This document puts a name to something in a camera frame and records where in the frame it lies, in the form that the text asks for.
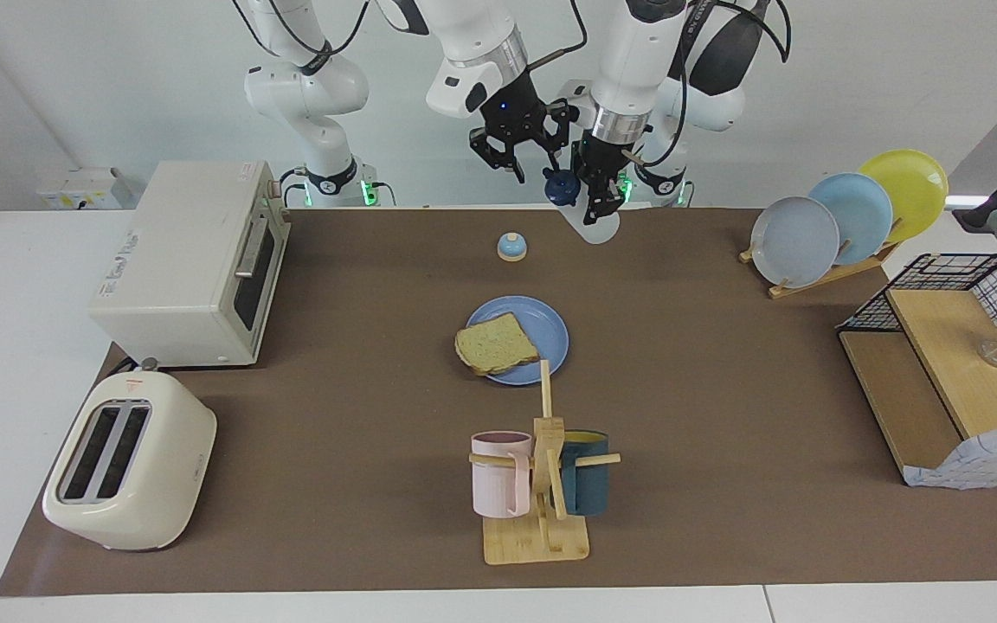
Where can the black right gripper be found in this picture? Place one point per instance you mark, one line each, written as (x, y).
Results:
(511, 108)

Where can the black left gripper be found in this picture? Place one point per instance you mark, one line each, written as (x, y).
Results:
(602, 164)

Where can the translucent squeeze bottle blue cap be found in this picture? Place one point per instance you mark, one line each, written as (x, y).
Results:
(598, 234)

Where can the toasted bread slice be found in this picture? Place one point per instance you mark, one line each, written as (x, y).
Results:
(494, 346)

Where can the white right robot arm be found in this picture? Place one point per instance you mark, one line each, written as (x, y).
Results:
(308, 86)

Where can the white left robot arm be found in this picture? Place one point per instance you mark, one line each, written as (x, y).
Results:
(637, 52)

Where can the blue round plate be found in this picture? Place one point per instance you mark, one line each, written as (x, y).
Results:
(546, 333)

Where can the grey plate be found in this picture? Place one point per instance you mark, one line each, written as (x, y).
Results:
(793, 242)

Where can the wooden plate rack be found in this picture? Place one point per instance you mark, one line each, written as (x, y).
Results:
(810, 284)

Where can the light blue plate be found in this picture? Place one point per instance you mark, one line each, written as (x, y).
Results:
(862, 212)

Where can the yellow plate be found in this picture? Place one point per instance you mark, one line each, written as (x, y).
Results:
(910, 186)

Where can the small blue jar wooden knob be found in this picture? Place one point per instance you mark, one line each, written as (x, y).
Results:
(511, 249)

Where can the teal mug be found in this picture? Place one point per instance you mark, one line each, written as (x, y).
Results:
(585, 489)

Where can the pink mug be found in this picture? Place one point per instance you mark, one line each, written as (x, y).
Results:
(498, 493)

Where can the brown table mat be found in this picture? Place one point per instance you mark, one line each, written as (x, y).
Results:
(334, 433)

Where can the wooden mug tree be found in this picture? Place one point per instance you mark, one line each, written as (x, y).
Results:
(533, 541)

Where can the white toaster oven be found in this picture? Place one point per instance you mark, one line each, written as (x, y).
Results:
(178, 260)

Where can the checkered white cloth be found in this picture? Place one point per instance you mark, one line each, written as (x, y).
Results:
(983, 459)

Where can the cream two-slot toaster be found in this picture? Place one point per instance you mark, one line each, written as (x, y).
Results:
(144, 484)

